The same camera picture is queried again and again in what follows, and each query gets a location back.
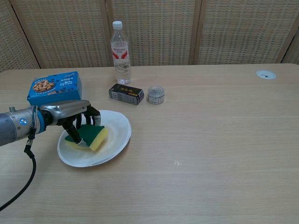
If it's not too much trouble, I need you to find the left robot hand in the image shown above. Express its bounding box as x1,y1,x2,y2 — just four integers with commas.
37,99,101,147

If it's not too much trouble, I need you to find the green yellow sponge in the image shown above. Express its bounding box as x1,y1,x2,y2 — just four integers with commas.
64,124,109,152

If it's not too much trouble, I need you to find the white paper plate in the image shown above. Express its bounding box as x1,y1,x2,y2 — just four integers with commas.
57,110,132,168

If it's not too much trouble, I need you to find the blue cookie box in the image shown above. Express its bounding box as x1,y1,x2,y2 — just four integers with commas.
27,71,82,108

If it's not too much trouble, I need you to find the small black carton box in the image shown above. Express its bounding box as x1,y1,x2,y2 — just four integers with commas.
108,83,145,106

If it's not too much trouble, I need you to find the clear plastic water bottle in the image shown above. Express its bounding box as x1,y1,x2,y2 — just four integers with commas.
110,20,132,85

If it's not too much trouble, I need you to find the woven bamboo screen panel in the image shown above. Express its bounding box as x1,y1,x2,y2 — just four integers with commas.
281,30,299,65
0,0,41,73
4,0,112,70
193,0,299,65
105,0,202,68

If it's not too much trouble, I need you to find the small clear glass jar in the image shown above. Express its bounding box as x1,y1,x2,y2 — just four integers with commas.
147,85,165,105

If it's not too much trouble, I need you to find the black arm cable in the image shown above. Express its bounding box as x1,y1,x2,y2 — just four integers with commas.
0,133,37,212

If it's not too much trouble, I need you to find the white table cable grommet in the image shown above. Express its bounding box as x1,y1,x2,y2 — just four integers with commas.
256,70,277,80

